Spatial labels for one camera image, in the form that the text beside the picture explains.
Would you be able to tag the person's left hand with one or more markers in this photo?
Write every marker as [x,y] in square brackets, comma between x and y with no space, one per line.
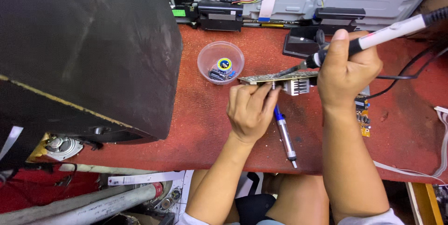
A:
[246,113]

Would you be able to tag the person's right hand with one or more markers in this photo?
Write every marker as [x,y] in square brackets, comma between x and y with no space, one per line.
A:
[350,74]

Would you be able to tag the circuit board with heat sink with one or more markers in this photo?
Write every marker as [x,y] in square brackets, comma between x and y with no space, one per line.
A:
[280,77]

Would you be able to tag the white and black soldering iron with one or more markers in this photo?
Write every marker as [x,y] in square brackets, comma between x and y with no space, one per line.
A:
[388,33]

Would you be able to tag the red felt table cover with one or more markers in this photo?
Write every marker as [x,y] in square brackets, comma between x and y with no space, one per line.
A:
[210,127]

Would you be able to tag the yellow circuit board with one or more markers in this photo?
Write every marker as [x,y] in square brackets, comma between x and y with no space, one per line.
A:
[363,116]

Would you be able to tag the blue and silver desoldering pump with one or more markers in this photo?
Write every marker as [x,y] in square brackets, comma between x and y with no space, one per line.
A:
[285,135]

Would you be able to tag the heap of capacitors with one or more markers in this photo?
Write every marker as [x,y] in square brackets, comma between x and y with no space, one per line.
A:
[222,70]

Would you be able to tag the black soldering iron stand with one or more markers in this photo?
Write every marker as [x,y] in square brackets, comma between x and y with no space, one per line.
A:
[301,43]

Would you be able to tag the black television speaker module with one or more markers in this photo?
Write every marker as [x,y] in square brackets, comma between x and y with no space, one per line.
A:
[220,15]
[339,14]

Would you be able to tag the clear plastic bowl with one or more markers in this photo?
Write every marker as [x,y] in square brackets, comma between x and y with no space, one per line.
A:
[210,57]

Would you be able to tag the person's right leg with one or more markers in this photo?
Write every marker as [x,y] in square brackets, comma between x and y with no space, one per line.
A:
[301,197]

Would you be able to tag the small round speaker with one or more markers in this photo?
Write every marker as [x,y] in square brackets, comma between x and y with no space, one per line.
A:
[169,198]

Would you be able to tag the white paper label strip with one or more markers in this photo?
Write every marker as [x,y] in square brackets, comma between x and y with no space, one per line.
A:
[147,178]

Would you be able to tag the yellow wooden board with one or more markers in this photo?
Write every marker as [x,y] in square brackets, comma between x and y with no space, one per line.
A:
[425,204]

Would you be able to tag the white plastic pipe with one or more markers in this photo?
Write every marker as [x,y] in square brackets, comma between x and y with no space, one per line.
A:
[105,205]

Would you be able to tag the large black speaker cabinet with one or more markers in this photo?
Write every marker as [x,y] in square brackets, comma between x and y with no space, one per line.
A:
[87,50]

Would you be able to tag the silver speaker driver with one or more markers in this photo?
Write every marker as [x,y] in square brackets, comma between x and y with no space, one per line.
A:
[62,147]

